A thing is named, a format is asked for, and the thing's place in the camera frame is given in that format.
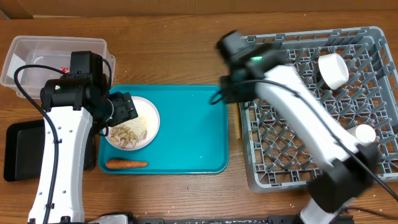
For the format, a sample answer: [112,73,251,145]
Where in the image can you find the red foil wrapper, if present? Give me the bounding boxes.
[61,67,70,74]

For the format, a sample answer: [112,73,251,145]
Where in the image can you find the white bowl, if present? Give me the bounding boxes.
[318,53,349,90]

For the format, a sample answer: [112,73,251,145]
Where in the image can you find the white cup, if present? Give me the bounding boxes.
[347,124,376,146]

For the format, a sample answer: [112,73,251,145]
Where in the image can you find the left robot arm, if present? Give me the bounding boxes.
[28,78,137,223]

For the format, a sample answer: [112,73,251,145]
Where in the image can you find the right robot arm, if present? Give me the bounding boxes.
[216,42,378,223]

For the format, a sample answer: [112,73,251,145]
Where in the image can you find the peanut shells pile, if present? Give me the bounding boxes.
[109,124,147,149]

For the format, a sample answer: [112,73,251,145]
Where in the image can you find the pink plate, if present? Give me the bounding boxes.
[105,96,160,151]

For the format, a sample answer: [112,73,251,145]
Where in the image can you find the orange carrot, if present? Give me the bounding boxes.
[106,159,149,169]

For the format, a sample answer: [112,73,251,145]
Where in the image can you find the teal serving tray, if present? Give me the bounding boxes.
[98,85,229,174]

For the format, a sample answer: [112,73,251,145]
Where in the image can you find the clear plastic bin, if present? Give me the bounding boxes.
[1,35,116,99]

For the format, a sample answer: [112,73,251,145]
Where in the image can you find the black tray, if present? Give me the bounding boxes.
[3,119,96,182]

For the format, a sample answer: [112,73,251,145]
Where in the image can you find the gray dish rack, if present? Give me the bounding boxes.
[240,26,397,193]

